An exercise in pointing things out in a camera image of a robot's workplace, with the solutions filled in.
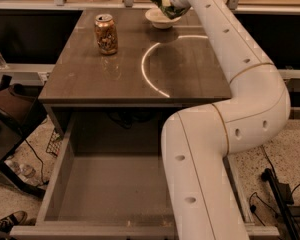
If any black stand with cables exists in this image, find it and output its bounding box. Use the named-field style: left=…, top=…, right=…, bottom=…
left=249, top=147, right=300, bottom=240

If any plastic bottle on floor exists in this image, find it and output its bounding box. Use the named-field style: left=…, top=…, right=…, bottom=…
left=5, top=160, right=40, bottom=187

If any dark brown side chair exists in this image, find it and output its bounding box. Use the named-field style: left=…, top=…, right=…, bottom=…
left=0, top=75, right=47, bottom=198

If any black canvas sneaker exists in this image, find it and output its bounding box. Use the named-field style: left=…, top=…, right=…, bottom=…
left=0, top=211, right=27, bottom=233

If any orange soda can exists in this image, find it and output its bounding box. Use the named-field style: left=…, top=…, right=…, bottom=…
left=95, top=14, right=118, bottom=55

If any wire mesh basket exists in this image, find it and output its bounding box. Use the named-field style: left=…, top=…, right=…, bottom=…
left=46, top=130, right=62, bottom=157

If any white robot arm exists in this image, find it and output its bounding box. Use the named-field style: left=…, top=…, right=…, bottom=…
left=161, top=0, right=290, bottom=240

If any grey open drawer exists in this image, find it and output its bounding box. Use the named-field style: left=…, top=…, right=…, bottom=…
left=12, top=114, right=279, bottom=240

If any white paper bowl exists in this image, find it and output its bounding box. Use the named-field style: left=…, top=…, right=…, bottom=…
left=145, top=8, right=180, bottom=29

